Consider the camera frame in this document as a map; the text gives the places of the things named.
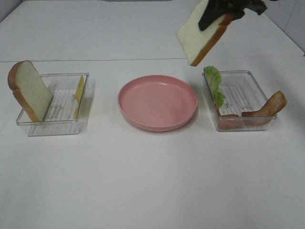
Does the long bacon strip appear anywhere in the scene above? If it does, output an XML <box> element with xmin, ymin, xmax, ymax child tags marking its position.
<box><xmin>242</xmin><ymin>91</ymin><xmax>287</xmax><ymax>126</ymax></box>

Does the yellow cheese slice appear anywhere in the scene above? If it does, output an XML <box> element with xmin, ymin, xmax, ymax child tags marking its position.
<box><xmin>73</xmin><ymin>75</ymin><xmax>85</xmax><ymax>119</ymax></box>

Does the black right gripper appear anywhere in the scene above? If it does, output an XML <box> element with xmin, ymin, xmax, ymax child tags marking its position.
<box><xmin>198</xmin><ymin>0</ymin><xmax>267</xmax><ymax>31</ymax></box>

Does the pink round plate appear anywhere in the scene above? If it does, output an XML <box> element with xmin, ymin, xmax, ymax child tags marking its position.
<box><xmin>118</xmin><ymin>75</ymin><xmax>198</xmax><ymax>132</ymax></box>

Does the green lettuce leaf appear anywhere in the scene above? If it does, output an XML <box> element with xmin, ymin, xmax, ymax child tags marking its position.
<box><xmin>203</xmin><ymin>66</ymin><xmax>225</xmax><ymax>108</ymax></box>

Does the right clear plastic tray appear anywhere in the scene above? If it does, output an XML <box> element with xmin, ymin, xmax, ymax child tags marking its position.
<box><xmin>202</xmin><ymin>71</ymin><xmax>277</xmax><ymax>131</ymax></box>

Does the left clear plastic tray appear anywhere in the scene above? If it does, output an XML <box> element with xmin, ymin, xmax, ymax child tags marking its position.
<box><xmin>16</xmin><ymin>73</ymin><xmax>95</xmax><ymax>136</ymax></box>

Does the bread slice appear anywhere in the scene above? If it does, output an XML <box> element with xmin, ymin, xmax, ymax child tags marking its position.
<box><xmin>176</xmin><ymin>0</ymin><xmax>234</xmax><ymax>66</ymax></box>
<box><xmin>8</xmin><ymin>60</ymin><xmax>53</xmax><ymax>122</ymax></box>

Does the clear plastic tray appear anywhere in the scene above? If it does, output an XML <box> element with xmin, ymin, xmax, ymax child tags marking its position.
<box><xmin>16</xmin><ymin>73</ymin><xmax>95</xmax><ymax>136</ymax></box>
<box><xmin>202</xmin><ymin>71</ymin><xmax>277</xmax><ymax>131</ymax></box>

